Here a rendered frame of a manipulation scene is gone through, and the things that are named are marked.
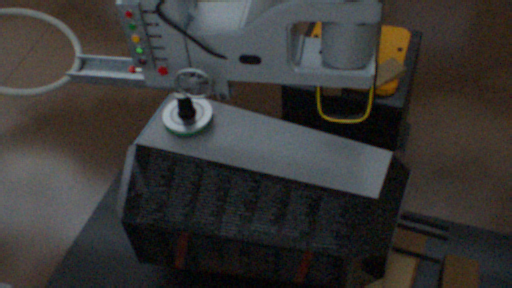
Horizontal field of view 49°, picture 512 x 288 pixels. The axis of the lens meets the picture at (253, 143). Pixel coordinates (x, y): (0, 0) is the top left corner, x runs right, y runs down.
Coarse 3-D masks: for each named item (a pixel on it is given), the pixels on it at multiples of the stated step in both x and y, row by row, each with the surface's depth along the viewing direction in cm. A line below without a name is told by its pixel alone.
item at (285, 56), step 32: (256, 0) 196; (288, 0) 179; (320, 0) 176; (192, 32) 194; (224, 32) 192; (256, 32) 188; (288, 32) 187; (192, 64) 204; (224, 64) 201; (256, 64) 199; (288, 64) 197; (320, 64) 198
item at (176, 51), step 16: (128, 0) 186; (144, 0) 185; (160, 0) 184; (176, 0) 184; (192, 0) 200; (144, 16) 190; (176, 16) 188; (192, 16) 198; (160, 32) 194; (176, 32) 193; (176, 48) 198; (160, 64) 205; (176, 64) 204; (144, 80) 213; (160, 80) 212
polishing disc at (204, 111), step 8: (176, 104) 243; (200, 104) 242; (208, 104) 242; (168, 112) 240; (176, 112) 240; (200, 112) 239; (208, 112) 238; (168, 120) 237; (176, 120) 237; (184, 120) 236; (192, 120) 236; (200, 120) 235; (208, 120) 235; (168, 128) 235; (176, 128) 233; (184, 128) 233; (192, 128) 233; (200, 128) 233
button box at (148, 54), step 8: (120, 0) 187; (120, 8) 187; (128, 8) 186; (136, 8) 186; (120, 16) 190; (136, 16) 188; (136, 24) 191; (144, 24) 192; (128, 32) 194; (136, 32) 194; (144, 32) 193; (128, 40) 197; (144, 40) 196; (144, 48) 199; (136, 56) 202; (144, 56) 201; (152, 56) 202; (136, 64) 205; (152, 64) 204
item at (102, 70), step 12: (84, 60) 233; (96, 60) 232; (108, 60) 231; (120, 60) 229; (132, 60) 228; (72, 72) 225; (84, 72) 231; (96, 72) 231; (108, 72) 230; (120, 72) 230; (108, 84) 225; (120, 84) 224; (132, 84) 223; (144, 84) 222; (204, 84) 216; (228, 84) 215
